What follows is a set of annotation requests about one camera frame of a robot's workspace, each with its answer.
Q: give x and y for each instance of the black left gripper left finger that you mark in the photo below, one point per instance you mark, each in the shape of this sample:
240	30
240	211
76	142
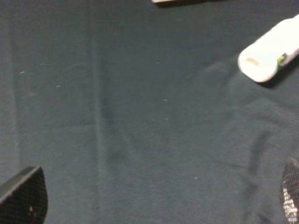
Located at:
24	198

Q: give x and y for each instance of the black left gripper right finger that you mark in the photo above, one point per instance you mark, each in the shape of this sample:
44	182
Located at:
289	195

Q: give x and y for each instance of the black tablecloth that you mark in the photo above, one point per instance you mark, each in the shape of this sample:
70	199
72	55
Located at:
139	114

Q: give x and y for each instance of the white bottle with green label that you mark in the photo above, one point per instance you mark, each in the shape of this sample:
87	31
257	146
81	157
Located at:
261	60

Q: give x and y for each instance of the white cylinder in plastic wrap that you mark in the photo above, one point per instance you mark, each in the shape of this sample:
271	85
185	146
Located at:
162	1

